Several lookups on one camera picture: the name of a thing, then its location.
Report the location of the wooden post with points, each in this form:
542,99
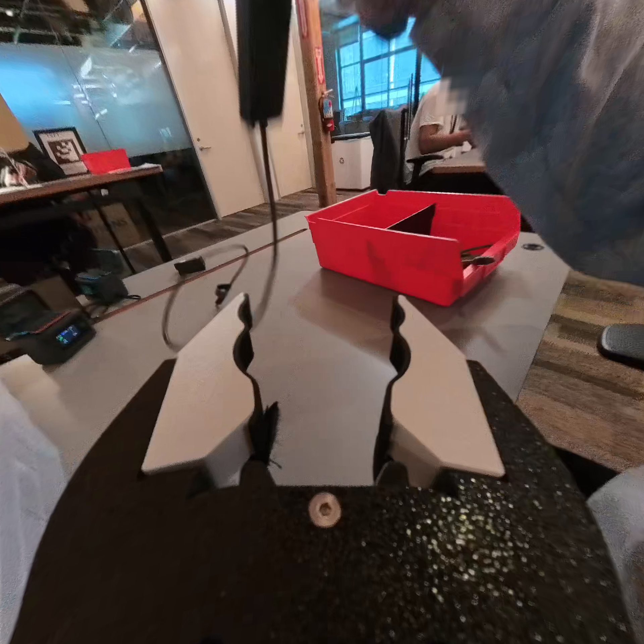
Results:
314,151

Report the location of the black jacket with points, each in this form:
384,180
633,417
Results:
387,146

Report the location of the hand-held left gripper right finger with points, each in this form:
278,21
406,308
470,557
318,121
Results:
442,402

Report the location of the framed marker tag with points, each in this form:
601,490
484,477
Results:
60,148

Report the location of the white door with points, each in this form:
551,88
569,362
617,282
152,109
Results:
206,100
292,141

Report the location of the white trash bin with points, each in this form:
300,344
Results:
352,161

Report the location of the black charger with display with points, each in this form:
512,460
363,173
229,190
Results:
65,336

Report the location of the person's right forearm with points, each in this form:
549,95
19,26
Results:
553,151

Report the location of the cardboard box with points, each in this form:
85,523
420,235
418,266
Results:
120,226

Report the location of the red fire extinguisher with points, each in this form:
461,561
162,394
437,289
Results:
328,113

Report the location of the black battery charging dock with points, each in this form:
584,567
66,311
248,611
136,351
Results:
103,288

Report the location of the black chair armrest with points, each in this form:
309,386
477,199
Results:
624,344

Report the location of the long dark work table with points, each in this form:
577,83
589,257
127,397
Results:
75,182

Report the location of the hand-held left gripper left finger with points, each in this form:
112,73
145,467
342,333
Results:
201,402

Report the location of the black battery pack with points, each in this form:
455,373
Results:
190,265

